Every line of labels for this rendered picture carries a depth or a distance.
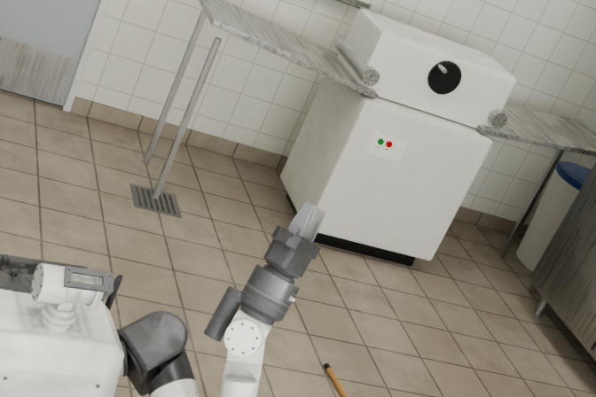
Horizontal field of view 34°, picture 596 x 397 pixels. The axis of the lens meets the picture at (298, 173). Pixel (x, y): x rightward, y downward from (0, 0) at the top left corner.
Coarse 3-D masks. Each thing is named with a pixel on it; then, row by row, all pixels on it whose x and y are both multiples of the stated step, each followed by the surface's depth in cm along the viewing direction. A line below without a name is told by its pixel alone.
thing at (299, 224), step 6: (306, 204) 173; (312, 204) 173; (300, 210) 173; (306, 210) 173; (312, 210) 173; (294, 216) 174; (300, 216) 173; (306, 216) 173; (294, 222) 173; (300, 222) 173; (306, 222) 172; (288, 228) 173; (294, 228) 172; (300, 228) 172; (306, 228) 173; (300, 234) 172
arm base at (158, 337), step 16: (144, 320) 184; (160, 320) 185; (176, 320) 185; (128, 336) 181; (144, 336) 182; (160, 336) 183; (176, 336) 184; (128, 352) 182; (144, 352) 180; (160, 352) 181; (176, 352) 182; (128, 368) 186; (144, 368) 179; (144, 384) 185
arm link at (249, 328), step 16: (224, 304) 173; (256, 304) 170; (272, 304) 170; (224, 320) 173; (240, 320) 168; (256, 320) 171; (272, 320) 172; (208, 336) 173; (224, 336) 168; (240, 336) 168; (256, 336) 168; (240, 352) 168
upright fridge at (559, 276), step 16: (592, 176) 536; (592, 192) 532; (576, 208) 541; (592, 208) 529; (576, 224) 537; (592, 224) 526; (560, 240) 547; (576, 240) 534; (592, 240) 523; (544, 256) 556; (560, 256) 543; (576, 256) 531; (592, 256) 520; (544, 272) 552; (560, 272) 540; (576, 272) 528; (592, 272) 517; (544, 288) 549; (560, 288) 537; (576, 288) 525; (592, 288) 514; (544, 304) 563; (560, 304) 534; (576, 304) 522; (592, 304) 511; (576, 320) 518; (592, 320) 508; (576, 336) 522; (592, 336) 505; (592, 352) 502
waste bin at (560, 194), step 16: (560, 176) 614; (576, 176) 613; (560, 192) 612; (576, 192) 603; (544, 208) 623; (560, 208) 611; (544, 224) 621; (560, 224) 612; (528, 240) 632; (544, 240) 620; (528, 256) 630
